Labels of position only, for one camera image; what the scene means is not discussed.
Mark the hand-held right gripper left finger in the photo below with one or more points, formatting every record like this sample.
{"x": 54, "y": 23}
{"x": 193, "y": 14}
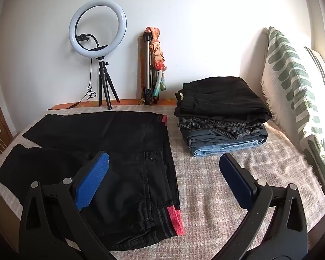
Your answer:
{"x": 93, "y": 180}

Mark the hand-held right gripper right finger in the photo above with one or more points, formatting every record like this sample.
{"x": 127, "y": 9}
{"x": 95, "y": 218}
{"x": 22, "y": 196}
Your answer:
{"x": 237, "y": 181}

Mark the black pants with red waistband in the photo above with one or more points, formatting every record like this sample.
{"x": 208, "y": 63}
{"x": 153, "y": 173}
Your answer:
{"x": 130, "y": 140}

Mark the folded grey checked pants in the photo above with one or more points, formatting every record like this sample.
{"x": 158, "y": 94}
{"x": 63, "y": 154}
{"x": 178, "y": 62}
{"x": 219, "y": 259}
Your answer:
{"x": 205, "y": 124}

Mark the folded black pants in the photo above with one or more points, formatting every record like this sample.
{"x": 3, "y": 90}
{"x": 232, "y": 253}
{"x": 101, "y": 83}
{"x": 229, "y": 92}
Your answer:
{"x": 224, "y": 94}

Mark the beige plaid blanket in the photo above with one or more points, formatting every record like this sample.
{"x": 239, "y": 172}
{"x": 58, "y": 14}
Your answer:
{"x": 219, "y": 216}

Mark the folded blue jeans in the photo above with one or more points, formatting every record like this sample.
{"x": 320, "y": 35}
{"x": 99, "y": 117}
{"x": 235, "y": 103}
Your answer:
{"x": 214, "y": 149}

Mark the orange floral bedsheet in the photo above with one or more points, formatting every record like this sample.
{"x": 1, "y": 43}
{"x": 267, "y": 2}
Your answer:
{"x": 124, "y": 102}

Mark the green striped white pillow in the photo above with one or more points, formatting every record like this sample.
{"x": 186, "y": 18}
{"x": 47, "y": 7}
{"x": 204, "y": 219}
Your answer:
{"x": 284, "y": 86}

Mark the wooden door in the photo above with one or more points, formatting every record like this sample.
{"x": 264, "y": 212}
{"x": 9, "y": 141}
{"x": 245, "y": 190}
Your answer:
{"x": 2, "y": 108}

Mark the silver folded tripod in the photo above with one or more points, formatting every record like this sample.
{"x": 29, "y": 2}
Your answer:
{"x": 147, "y": 67}

